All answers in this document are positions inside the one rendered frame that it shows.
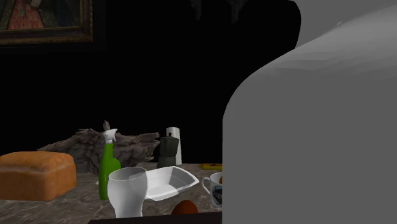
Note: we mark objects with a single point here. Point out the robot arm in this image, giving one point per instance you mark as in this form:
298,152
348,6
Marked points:
310,139

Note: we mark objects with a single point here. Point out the white paper towel roll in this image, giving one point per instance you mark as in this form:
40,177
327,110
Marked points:
176,131

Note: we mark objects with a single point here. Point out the grey moka pot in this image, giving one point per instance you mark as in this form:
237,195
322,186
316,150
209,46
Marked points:
168,150

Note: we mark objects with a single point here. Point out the yellow flat box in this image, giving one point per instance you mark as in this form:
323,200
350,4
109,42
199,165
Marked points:
211,166

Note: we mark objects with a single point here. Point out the white angular bowl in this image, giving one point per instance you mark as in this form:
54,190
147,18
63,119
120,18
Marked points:
169,183

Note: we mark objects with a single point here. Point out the white printed mug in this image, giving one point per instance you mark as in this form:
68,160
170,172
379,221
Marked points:
214,189

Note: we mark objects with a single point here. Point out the brown egg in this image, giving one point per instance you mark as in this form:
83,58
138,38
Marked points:
185,208

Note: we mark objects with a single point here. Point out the green spray bottle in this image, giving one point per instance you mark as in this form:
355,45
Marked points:
107,164

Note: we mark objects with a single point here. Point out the white glass cup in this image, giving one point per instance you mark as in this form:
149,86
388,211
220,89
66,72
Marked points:
127,192

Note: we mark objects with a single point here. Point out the grey feathered bird figure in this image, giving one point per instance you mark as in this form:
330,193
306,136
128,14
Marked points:
83,149

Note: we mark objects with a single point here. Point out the brown bread loaf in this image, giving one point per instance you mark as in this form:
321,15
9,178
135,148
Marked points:
34,175

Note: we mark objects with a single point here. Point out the framed wall picture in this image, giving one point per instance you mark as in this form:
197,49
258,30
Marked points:
40,18

